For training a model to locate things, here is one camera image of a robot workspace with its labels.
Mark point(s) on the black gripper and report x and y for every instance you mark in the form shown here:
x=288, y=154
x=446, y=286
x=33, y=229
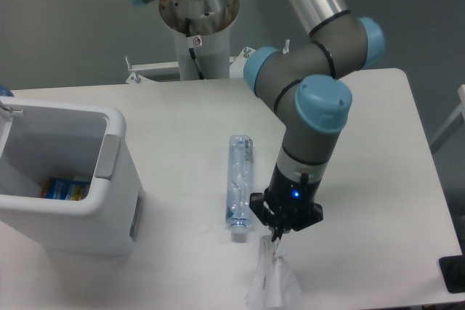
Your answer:
x=289, y=201

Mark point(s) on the white paper tissue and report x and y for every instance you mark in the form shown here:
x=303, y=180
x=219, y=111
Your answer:
x=274, y=283

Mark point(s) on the clear plastic water bottle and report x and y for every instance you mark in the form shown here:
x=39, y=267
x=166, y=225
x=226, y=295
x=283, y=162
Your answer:
x=240, y=178

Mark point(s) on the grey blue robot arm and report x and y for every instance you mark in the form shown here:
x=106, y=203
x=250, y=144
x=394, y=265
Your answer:
x=303, y=88

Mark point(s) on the white trash can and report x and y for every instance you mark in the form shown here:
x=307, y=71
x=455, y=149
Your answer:
x=41, y=139

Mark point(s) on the black object at table edge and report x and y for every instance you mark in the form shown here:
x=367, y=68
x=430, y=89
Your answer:
x=452, y=268

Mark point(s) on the blue yellow snack wrapper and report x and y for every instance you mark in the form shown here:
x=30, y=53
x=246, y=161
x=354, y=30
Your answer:
x=57, y=188

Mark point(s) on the blue object at left edge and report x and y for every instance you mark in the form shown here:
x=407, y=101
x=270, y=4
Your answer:
x=4, y=91

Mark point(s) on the white furniture frame right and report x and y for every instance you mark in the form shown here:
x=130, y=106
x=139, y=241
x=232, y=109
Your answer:
x=451, y=125

